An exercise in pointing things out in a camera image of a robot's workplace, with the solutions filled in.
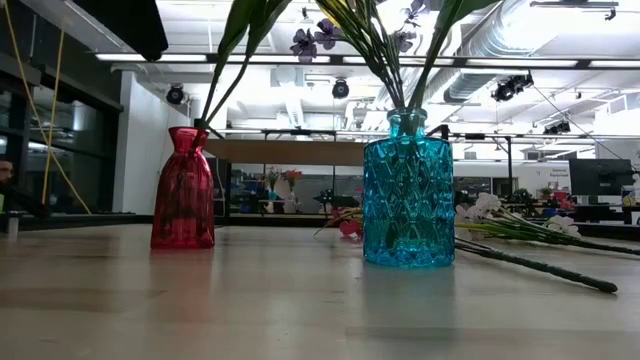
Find red artificial flower bunch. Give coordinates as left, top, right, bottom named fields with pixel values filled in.
left=313, top=187, right=365, bottom=241

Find blue patterned glass vase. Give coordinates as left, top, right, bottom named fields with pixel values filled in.
left=362, top=107, right=456, bottom=269

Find purple artificial flower bunch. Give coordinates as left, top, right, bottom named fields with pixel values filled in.
left=289, top=0, right=431, bottom=136

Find red ribbed glass vase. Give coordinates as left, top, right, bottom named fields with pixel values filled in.
left=149, top=126, right=216, bottom=250

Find white artificial flower bunch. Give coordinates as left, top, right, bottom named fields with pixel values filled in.
left=453, top=192, right=640, bottom=257

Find yellow artificial tulip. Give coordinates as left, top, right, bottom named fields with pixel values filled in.
left=204, top=0, right=294, bottom=129

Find orange artificial tulip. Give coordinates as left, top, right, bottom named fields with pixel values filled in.
left=407, top=0, right=504, bottom=136

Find green stem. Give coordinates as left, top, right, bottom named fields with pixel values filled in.
left=453, top=238, right=619, bottom=295

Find background vase with red flowers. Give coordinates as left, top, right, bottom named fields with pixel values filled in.
left=282, top=168, right=304, bottom=215

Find background vase with purple flowers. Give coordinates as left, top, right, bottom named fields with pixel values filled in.
left=264, top=165, right=282, bottom=215

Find black computer monitor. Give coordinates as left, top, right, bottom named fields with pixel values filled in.
left=568, top=158, right=635, bottom=197

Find wooden shelf with black frame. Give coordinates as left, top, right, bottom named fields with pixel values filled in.
left=202, top=122, right=366, bottom=224

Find silver ventilation duct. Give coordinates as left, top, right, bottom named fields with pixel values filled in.
left=442, top=0, right=556, bottom=105

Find long ceiling light rail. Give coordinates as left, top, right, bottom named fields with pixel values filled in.
left=94, top=51, right=640, bottom=70

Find yellow cable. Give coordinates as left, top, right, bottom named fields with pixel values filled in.
left=2, top=0, right=92, bottom=215
left=41, top=29, right=66, bottom=210

